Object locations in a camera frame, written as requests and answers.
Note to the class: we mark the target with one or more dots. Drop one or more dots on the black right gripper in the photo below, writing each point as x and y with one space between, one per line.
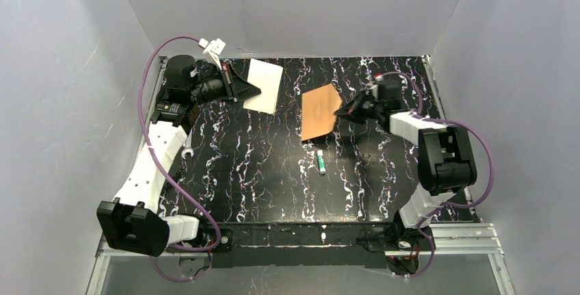
366 105

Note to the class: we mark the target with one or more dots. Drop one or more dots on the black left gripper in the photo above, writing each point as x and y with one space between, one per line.
228 82

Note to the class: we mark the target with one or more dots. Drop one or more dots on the brown paper envelope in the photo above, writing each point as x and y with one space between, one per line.
318 107

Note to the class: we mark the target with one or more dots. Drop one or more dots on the tan lined letter paper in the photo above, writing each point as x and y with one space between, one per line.
267 78

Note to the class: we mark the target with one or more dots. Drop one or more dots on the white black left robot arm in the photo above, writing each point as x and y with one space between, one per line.
130 221

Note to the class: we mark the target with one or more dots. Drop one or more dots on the green white glue stick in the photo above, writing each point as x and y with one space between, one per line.
320 162

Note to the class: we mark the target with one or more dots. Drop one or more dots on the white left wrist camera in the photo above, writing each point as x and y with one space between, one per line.
212 51

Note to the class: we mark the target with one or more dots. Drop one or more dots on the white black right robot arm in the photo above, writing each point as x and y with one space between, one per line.
445 163

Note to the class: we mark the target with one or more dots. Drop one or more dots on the silver open-end wrench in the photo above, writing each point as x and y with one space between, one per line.
187 146

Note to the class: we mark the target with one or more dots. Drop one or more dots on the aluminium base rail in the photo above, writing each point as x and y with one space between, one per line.
454 238

